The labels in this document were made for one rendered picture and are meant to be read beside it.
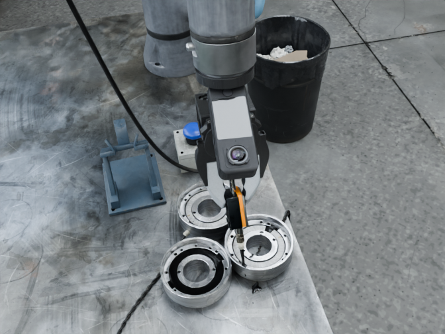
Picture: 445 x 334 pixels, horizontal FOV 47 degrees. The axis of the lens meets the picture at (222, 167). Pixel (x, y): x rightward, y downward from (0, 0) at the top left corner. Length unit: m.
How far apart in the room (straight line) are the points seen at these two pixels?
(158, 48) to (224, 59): 0.59
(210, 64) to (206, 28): 0.04
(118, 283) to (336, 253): 1.12
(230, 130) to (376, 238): 1.35
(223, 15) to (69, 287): 0.48
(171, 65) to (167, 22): 0.10
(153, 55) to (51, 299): 0.59
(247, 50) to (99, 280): 0.43
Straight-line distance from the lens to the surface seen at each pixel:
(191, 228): 0.81
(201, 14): 0.56
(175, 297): 0.75
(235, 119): 0.59
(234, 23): 0.56
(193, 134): 0.90
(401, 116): 2.37
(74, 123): 1.09
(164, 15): 1.10
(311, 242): 1.83
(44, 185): 0.98
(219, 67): 0.58
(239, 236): 0.73
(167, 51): 1.14
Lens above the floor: 1.47
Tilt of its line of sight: 46 degrees down
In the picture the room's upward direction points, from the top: 4 degrees counter-clockwise
